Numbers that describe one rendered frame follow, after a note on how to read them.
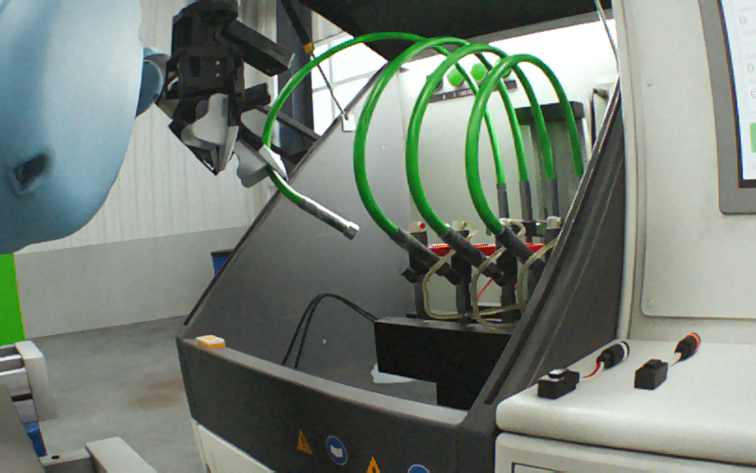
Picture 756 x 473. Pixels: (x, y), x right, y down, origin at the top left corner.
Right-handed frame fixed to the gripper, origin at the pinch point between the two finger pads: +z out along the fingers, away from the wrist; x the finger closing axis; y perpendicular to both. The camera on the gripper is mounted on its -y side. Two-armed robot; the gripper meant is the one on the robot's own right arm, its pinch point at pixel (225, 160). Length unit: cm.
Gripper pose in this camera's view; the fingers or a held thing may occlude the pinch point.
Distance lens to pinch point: 74.4
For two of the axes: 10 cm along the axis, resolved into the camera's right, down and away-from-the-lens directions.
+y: -7.6, 1.0, -6.4
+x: 6.4, -0.2, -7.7
